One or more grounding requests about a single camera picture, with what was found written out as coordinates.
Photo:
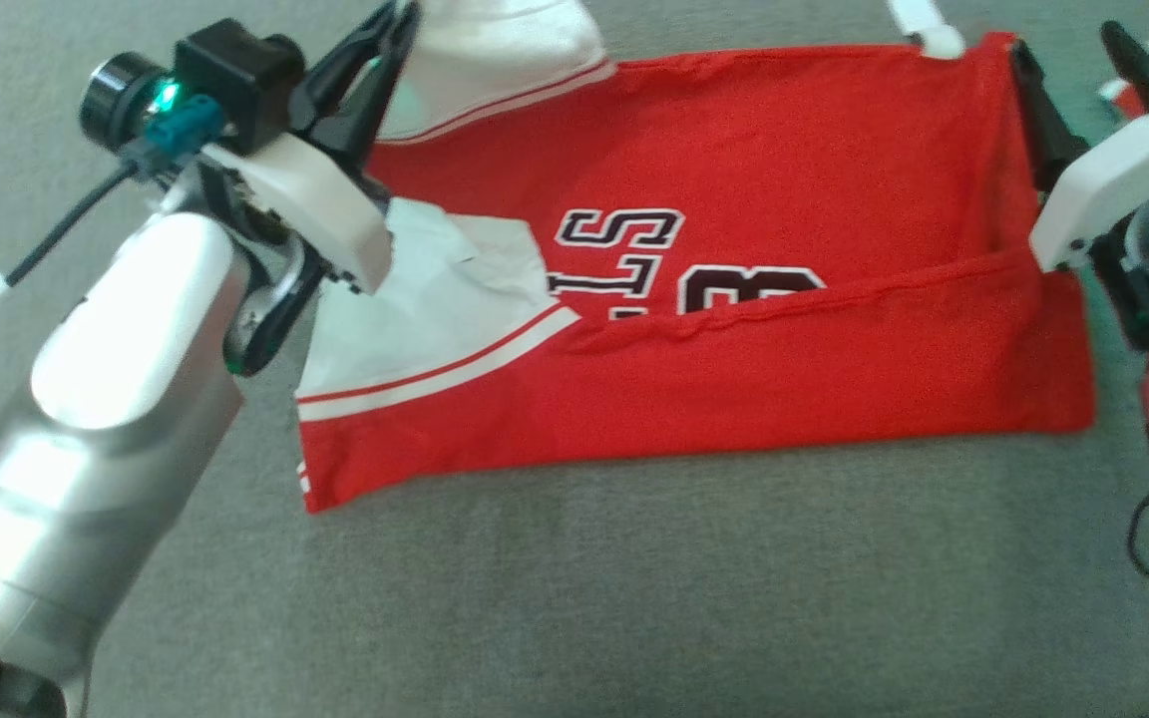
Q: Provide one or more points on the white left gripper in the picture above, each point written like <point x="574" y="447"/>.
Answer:
<point x="325" y="204"/>

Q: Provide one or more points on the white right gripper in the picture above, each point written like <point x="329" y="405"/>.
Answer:
<point x="1118" y="170"/>

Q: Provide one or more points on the red white basketball jersey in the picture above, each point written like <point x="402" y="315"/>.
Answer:
<point x="784" y="399"/>

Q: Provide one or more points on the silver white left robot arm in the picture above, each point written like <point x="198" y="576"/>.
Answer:
<point x="86" y="449"/>

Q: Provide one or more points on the large grey sofa seat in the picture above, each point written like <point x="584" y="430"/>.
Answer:
<point x="634" y="618"/>

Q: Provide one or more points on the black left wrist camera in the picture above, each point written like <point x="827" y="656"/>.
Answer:
<point x="225" y="75"/>

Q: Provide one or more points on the blue left camera connector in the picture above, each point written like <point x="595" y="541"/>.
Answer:
<point x="181" y="130"/>

